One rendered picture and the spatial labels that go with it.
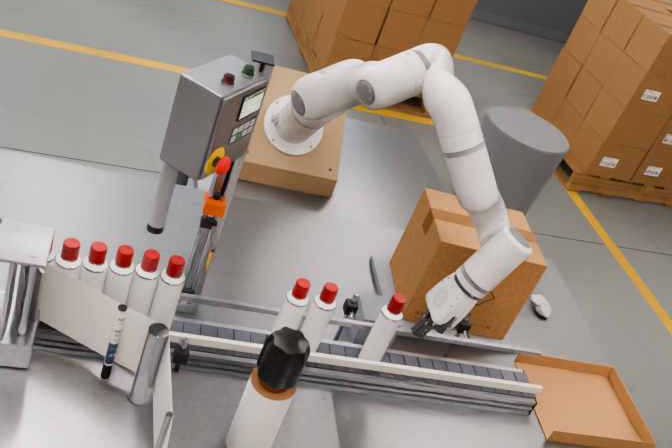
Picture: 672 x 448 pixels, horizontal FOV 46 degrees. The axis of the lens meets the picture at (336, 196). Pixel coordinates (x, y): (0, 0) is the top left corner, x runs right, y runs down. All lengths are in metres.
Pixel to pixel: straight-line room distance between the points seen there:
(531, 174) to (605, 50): 1.52
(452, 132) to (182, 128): 0.54
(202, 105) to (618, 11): 4.20
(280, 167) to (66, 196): 0.64
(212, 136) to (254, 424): 0.54
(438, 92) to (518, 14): 6.42
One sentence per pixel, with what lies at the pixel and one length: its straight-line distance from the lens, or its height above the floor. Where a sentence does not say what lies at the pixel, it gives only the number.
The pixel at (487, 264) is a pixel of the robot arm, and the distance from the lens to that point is 1.74.
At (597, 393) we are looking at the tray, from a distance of 2.31.
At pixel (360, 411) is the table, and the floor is 0.83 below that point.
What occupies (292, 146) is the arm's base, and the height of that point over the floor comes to 0.96.
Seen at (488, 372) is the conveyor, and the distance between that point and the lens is 2.07.
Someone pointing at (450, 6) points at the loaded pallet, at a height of 0.75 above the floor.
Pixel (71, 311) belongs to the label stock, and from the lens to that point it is 1.65.
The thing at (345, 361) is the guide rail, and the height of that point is 0.91.
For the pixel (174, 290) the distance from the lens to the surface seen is 1.68.
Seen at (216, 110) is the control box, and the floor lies 1.44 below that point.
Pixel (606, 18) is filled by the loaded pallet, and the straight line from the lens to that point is 5.49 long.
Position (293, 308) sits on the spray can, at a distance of 1.73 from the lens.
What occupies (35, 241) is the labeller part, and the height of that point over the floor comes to 1.14.
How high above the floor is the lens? 2.13
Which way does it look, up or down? 31 degrees down
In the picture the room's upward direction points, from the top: 22 degrees clockwise
